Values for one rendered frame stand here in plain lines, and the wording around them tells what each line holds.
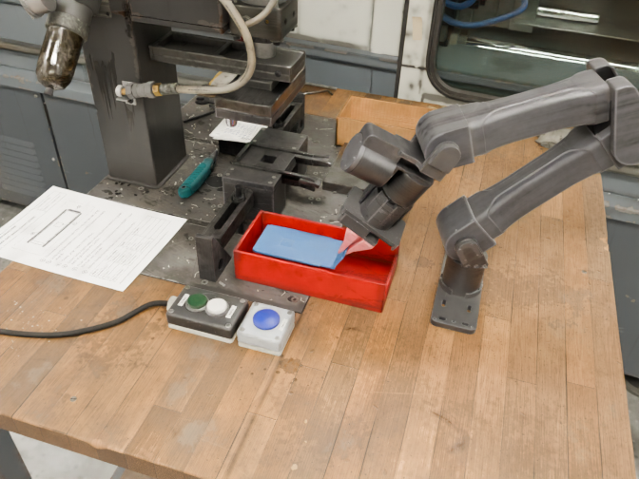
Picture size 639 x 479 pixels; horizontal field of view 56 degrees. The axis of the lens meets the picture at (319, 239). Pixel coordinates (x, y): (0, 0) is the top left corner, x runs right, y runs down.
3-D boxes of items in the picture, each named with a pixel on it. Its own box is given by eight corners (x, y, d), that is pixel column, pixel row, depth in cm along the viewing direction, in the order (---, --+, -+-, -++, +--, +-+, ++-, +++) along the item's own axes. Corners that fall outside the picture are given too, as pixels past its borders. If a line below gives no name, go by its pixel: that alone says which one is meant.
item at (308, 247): (342, 271, 96) (343, 257, 94) (252, 250, 99) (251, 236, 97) (354, 244, 101) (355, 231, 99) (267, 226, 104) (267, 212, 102)
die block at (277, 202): (274, 224, 112) (273, 191, 107) (224, 214, 114) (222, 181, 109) (307, 170, 127) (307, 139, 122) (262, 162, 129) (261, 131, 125)
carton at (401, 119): (445, 168, 131) (451, 137, 126) (334, 148, 137) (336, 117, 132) (452, 141, 141) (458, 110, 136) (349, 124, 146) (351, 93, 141)
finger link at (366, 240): (323, 223, 100) (355, 188, 94) (358, 248, 101) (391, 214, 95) (311, 248, 95) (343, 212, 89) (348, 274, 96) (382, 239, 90)
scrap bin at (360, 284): (381, 313, 95) (385, 285, 91) (234, 278, 100) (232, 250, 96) (396, 266, 104) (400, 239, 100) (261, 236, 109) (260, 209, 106)
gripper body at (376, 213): (347, 192, 94) (374, 161, 90) (398, 229, 96) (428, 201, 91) (337, 215, 90) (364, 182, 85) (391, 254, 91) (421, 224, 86)
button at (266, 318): (274, 339, 88) (274, 330, 86) (248, 333, 88) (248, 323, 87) (283, 320, 91) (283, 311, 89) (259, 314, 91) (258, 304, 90)
